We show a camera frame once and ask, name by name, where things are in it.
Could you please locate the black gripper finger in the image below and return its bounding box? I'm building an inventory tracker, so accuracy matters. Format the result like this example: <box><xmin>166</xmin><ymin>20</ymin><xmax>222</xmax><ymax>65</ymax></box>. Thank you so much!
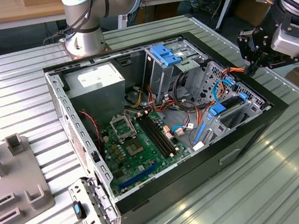
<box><xmin>237</xmin><ymin>29</ymin><xmax>262</xmax><ymax>75</ymax></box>
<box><xmin>251</xmin><ymin>49</ymin><xmax>299</xmax><ymax>75</ymax></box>

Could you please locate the orange power wire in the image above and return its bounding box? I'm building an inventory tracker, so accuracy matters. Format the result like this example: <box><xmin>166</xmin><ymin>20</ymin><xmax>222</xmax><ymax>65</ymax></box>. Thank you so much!
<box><xmin>188</xmin><ymin>63</ymin><xmax>258</xmax><ymax>133</ymax></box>

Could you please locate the blue data wire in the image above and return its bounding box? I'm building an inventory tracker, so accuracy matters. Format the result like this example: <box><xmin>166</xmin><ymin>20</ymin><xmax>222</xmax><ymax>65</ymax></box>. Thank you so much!
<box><xmin>211</xmin><ymin>76</ymin><xmax>239</xmax><ymax>105</ymax></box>

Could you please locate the large cardboard box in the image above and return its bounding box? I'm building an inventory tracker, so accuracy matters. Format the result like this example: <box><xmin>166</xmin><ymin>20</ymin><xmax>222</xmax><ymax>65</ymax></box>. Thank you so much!
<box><xmin>232</xmin><ymin>0</ymin><xmax>276</xmax><ymax>32</ymax></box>

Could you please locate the blue plastic drive latch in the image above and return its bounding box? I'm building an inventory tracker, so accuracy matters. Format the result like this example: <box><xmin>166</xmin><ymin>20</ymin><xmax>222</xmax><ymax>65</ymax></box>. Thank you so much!
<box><xmin>149</xmin><ymin>42</ymin><xmax>184</xmax><ymax>68</ymax></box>

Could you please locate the grey optical drive cage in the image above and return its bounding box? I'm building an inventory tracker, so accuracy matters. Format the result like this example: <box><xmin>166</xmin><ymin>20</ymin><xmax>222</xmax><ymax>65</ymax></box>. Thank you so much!
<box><xmin>140</xmin><ymin>36</ymin><xmax>211</xmax><ymax>106</ymax></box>

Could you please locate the black RAM slot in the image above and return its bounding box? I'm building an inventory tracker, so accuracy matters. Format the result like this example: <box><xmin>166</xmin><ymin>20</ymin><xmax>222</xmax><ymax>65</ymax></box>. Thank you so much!
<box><xmin>142</xmin><ymin>108</ymin><xmax>175</xmax><ymax>158</ymax></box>
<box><xmin>145</xmin><ymin>107</ymin><xmax>178</xmax><ymax>158</ymax></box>
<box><xmin>138</xmin><ymin>110</ymin><xmax>171</xmax><ymax>160</ymax></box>
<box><xmin>135</xmin><ymin>110</ymin><xmax>168</xmax><ymax>162</ymax></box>

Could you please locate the black open PC case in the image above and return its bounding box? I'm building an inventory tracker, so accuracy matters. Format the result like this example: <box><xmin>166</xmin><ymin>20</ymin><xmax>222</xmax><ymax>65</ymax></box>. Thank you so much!
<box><xmin>40</xmin><ymin>20</ymin><xmax>299</xmax><ymax>224</ymax></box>

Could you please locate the metal socket cover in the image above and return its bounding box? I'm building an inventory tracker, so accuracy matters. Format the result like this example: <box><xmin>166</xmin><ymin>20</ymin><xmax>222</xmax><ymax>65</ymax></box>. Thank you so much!
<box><xmin>107</xmin><ymin>112</ymin><xmax>137</xmax><ymax>141</ymax></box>

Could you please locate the green motherboard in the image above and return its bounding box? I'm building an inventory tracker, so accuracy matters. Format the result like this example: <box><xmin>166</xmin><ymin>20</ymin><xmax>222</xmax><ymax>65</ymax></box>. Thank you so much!
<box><xmin>96</xmin><ymin>104</ymin><xmax>196</xmax><ymax>197</ymax></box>

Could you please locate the silver power supply unit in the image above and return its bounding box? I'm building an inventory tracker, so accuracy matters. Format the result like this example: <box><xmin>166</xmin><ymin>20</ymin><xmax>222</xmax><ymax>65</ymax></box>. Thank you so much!
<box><xmin>61</xmin><ymin>60</ymin><xmax>130</xmax><ymax>133</ymax></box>

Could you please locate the blue expansion slot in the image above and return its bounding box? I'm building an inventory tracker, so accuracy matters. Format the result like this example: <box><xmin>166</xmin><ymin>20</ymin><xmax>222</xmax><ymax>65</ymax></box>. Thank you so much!
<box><xmin>116</xmin><ymin>162</ymin><xmax>161</xmax><ymax>190</ymax></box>

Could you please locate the grey parts rack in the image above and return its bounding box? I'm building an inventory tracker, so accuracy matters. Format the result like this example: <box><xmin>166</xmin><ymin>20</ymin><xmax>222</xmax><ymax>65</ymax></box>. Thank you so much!
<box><xmin>0</xmin><ymin>119</ymin><xmax>59</xmax><ymax>224</ymax></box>

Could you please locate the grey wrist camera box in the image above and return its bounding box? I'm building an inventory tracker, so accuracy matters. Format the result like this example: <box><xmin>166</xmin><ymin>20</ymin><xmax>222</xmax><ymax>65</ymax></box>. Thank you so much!
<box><xmin>268</xmin><ymin>21</ymin><xmax>299</xmax><ymax>60</ymax></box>

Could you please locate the black cable loop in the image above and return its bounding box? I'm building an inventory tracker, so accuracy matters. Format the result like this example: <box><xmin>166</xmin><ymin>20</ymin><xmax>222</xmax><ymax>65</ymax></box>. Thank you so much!
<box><xmin>170</xmin><ymin>70</ymin><xmax>194</xmax><ymax>113</ymax></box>

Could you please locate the orange red wire bundle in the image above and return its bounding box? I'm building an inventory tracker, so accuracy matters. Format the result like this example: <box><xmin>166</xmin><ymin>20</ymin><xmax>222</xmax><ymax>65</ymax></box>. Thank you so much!
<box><xmin>145</xmin><ymin>82</ymin><xmax>186</xmax><ymax>120</ymax></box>

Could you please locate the white connector with blue wire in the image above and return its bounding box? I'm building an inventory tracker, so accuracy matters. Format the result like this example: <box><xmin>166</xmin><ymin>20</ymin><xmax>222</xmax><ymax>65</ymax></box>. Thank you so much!
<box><xmin>171</xmin><ymin>124</ymin><xmax>186</xmax><ymax>138</ymax></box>

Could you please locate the yellow black wire bundle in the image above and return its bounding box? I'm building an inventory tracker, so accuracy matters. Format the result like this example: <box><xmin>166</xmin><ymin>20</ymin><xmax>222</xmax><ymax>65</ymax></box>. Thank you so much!
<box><xmin>131</xmin><ymin>85</ymin><xmax>146</xmax><ymax>110</ymax></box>

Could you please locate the red black twisted wire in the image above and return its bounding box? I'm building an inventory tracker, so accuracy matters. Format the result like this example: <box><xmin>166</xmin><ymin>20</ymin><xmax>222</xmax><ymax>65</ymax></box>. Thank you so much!
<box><xmin>79</xmin><ymin>108</ymin><xmax>104</xmax><ymax>154</ymax></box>

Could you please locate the silver hinged slot bracket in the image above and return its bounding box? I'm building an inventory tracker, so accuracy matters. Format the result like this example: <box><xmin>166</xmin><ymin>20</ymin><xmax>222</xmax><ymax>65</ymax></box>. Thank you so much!
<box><xmin>66</xmin><ymin>172</ymin><xmax>120</xmax><ymax>224</ymax></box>

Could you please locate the black blue bracket latch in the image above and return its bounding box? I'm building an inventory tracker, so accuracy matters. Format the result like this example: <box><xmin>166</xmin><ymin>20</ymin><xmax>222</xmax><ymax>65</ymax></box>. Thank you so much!
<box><xmin>72</xmin><ymin>199</ymin><xmax>87</xmax><ymax>220</ymax></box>

